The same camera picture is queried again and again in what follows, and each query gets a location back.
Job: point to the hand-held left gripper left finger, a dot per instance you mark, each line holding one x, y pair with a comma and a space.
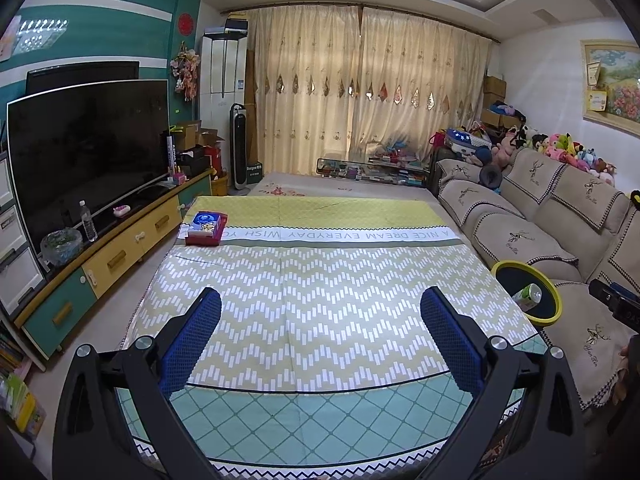
192, 340

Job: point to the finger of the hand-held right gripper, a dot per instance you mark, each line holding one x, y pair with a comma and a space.
625, 291
602, 294

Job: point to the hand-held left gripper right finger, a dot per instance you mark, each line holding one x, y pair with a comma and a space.
450, 345

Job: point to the green labelled can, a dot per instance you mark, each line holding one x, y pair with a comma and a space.
527, 297

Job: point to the yellow rimmed dark trash bin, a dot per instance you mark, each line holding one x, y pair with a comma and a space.
510, 280

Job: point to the black yellow plush toy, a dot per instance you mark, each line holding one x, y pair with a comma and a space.
635, 199

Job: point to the beige sofa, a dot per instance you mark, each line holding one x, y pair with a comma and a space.
525, 220

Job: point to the patterned red rug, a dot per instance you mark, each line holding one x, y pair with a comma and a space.
495, 450

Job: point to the green yellow television cabinet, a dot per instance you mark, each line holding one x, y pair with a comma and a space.
125, 240

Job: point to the pink white dish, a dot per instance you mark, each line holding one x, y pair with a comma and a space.
121, 211

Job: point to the pile of plush toys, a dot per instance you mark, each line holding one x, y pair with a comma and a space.
560, 147

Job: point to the yellow box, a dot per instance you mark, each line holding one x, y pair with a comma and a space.
218, 185

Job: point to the clear water bottle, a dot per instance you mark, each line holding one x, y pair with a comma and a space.
87, 222

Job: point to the glass bowl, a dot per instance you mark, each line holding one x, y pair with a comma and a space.
60, 247

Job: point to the small pink box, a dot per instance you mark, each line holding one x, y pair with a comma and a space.
178, 178

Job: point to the dark round cushion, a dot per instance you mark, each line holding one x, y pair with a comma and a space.
490, 175

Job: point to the dark green box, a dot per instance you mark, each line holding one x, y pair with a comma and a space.
255, 172

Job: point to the pile of colourful books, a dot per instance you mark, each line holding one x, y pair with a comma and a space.
22, 405

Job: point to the red container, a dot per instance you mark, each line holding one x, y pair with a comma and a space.
216, 157

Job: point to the floral beige mat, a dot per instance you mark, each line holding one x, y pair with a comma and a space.
350, 190

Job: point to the white plastic drawer unit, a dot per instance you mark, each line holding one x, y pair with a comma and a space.
20, 270

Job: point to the pile of books and toys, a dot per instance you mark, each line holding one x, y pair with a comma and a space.
400, 160

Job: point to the yellow card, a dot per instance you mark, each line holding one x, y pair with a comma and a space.
597, 100

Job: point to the black tower fan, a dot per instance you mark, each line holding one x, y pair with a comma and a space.
240, 145

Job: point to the brown cardboard box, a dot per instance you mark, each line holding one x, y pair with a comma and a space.
187, 132
210, 137

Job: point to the framed flower landscape picture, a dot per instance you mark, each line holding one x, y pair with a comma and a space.
622, 85

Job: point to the large black television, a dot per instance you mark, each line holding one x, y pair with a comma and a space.
85, 160

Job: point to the stack of cardboard boxes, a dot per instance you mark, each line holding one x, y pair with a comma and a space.
495, 95

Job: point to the white standing air conditioner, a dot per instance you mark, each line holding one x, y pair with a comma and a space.
222, 75

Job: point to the beige embroidered curtain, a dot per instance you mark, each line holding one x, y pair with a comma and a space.
300, 85
415, 70

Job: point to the box on air conditioner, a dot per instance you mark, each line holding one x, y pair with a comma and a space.
236, 26

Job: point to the hanging flower wall decoration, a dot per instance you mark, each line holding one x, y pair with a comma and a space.
185, 72

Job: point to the red round wall sticker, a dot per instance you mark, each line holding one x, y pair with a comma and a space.
186, 24

